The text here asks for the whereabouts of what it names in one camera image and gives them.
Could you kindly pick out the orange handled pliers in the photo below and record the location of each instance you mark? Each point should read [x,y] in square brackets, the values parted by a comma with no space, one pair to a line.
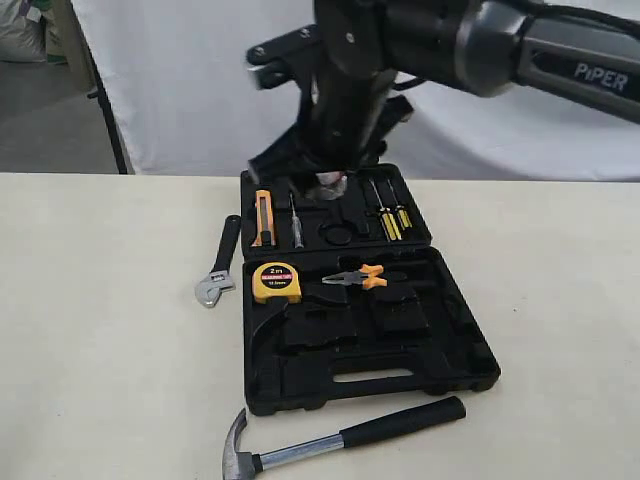
[366,277]

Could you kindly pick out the adjustable wrench black handle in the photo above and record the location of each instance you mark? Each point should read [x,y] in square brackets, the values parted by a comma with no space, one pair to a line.
[219,280]

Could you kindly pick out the black electrical tape roll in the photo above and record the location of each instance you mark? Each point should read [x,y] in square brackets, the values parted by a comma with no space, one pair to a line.
[328,186]

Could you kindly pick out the white sack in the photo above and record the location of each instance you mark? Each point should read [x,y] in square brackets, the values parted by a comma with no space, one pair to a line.
[29,33]

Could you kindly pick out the claw hammer black grip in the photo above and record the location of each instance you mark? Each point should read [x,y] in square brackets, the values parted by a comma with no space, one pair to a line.
[238,464]

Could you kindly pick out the white backdrop cloth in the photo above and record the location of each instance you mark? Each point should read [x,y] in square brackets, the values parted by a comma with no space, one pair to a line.
[449,89]

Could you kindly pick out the orange utility knife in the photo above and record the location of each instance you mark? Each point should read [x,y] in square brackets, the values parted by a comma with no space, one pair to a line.
[265,235]

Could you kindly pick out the black backdrop stand pole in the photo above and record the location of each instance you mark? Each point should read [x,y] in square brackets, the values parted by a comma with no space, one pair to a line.
[100,94]

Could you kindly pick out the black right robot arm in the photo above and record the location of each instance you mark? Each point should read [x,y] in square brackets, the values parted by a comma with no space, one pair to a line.
[484,47]

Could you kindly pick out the yellow tape measure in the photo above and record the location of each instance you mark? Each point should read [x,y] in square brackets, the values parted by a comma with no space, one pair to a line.
[276,280]

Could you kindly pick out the clear test pen screwdriver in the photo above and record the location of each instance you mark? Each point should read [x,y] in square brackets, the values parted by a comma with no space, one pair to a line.
[296,225]

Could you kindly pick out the yellow black screwdriver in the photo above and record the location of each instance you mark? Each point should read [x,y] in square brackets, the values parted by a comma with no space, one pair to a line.
[401,211]
[386,217]

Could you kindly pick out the black plastic tool case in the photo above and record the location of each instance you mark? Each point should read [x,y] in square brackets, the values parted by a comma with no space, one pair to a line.
[416,334]

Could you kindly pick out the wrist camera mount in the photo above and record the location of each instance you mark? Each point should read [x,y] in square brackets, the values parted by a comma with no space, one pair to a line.
[289,57]

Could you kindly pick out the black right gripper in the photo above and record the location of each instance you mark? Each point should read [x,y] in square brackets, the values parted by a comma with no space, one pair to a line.
[349,122]

